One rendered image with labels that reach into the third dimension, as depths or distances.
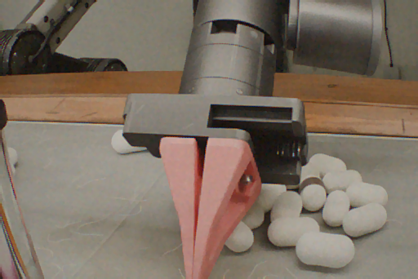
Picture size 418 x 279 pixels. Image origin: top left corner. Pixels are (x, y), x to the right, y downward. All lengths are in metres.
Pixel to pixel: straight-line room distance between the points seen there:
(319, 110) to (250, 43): 0.20
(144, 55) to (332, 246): 2.46
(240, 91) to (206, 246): 0.09
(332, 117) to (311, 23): 0.19
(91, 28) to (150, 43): 0.36
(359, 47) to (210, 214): 0.14
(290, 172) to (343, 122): 0.19
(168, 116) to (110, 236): 0.11
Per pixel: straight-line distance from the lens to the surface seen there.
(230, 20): 0.32
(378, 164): 0.44
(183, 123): 0.28
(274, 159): 0.31
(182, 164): 0.27
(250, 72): 0.30
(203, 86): 0.30
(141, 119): 0.29
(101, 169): 0.45
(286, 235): 0.32
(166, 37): 2.64
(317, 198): 0.36
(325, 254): 0.30
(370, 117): 0.50
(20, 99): 0.63
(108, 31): 2.77
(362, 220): 0.33
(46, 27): 1.01
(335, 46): 0.33
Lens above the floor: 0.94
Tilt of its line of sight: 24 degrees down
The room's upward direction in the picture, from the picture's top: 4 degrees counter-clockwise
